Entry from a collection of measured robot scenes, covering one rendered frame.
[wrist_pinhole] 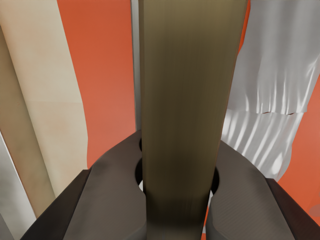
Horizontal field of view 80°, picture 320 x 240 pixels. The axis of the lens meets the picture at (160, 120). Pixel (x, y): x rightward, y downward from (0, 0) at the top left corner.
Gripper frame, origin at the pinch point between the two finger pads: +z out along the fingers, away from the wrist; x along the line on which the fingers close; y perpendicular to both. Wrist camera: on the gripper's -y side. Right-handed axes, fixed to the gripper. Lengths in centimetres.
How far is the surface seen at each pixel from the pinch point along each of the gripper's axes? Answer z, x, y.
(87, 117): 5.4, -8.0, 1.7
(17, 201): 1.8, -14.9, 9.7
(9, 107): 3.5, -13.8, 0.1
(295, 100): 4.9, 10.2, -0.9
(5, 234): 100, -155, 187
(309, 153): 5.2, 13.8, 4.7
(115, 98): 5.3, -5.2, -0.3
